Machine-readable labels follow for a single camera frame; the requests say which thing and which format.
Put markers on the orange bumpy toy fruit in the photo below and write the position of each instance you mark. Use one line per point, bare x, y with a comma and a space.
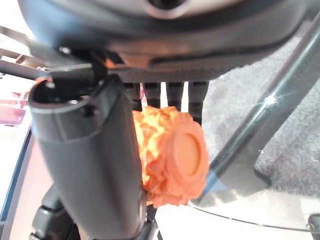
180, 155

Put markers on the red flat box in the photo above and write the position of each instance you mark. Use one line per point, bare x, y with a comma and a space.
10, 112

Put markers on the grey metal shelf rack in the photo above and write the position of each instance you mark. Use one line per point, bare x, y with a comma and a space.
15, 66

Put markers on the white panel with blue edge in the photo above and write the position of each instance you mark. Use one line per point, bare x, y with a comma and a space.
12, 175

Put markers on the dark metal table frame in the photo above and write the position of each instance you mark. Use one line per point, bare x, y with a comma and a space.
250, 150

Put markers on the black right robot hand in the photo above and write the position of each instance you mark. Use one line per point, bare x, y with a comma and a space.
95, 155

